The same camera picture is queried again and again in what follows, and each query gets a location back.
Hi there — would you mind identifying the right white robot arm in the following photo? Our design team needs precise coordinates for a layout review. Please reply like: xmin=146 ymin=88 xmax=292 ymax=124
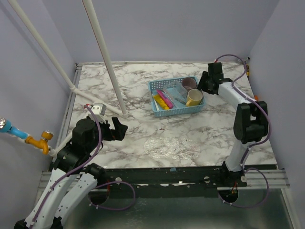
xmin=197 ymin=62 xmax=269 ymax=187

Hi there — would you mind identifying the toy faucet blue orange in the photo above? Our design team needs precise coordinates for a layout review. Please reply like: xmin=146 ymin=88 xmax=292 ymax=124
xmin=0 ymin=117 xmax=53 ymax=155

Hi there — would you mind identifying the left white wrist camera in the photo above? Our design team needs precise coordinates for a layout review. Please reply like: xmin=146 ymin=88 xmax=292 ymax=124
xmin=86 ymin=103 xmax=106 ymax=124

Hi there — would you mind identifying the yellow toothpaste tube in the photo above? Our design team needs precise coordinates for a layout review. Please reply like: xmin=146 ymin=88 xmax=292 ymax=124
xmin=153 ymin=94 xmax=170 ymax=110

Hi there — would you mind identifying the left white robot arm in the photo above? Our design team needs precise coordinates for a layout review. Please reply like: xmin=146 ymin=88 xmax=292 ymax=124
xmin=14 ymin=117 xmax=128 ymax=229

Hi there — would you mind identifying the purple mug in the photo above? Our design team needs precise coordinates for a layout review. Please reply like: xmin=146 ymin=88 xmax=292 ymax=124
xmin=181 ymin=77 xmax=197 ymax=91

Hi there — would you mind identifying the black mounting rail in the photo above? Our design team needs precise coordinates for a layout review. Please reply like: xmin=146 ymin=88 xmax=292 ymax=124
xmin=87 ymin=166 xmax=247 ymax=198

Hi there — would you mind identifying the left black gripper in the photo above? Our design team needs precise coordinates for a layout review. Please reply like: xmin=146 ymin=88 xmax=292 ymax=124
xmin=87 ymin=116 xmax=128 ymax=153

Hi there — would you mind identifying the yellow tool at corner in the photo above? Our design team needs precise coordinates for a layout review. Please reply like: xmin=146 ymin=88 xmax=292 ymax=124
xmin=246 ymin=64 xmax=250 ymax=78

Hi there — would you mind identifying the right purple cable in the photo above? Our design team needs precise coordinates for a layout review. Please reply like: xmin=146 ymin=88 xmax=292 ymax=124
xmin=214 ymin=54 xmax=274 ymax=208

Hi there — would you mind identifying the yellow mug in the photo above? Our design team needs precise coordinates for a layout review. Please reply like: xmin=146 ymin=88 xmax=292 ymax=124
xmin=186 ymin=89 xmax=203 ymax=107

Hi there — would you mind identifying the purple cable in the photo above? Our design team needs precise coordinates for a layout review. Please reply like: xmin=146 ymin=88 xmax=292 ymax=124
xmin=214 ymin=54 xmax=274 ymax=208
xmin=30 ymin=104 xmax=136 ymax=226

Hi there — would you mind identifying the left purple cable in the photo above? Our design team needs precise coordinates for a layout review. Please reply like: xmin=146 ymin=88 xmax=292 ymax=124
xmin=30 ymin=104 xmax=136 ymax=226

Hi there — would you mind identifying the white pvc pipe frame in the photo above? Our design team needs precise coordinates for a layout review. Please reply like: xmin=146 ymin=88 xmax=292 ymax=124
xmin=7 ymin=0 xmax=129 ymax=119

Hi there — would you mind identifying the blue plastic basket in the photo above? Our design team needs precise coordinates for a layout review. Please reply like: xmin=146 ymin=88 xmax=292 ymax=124
xmin=148 ymin=77 xmax=206 ymax=117

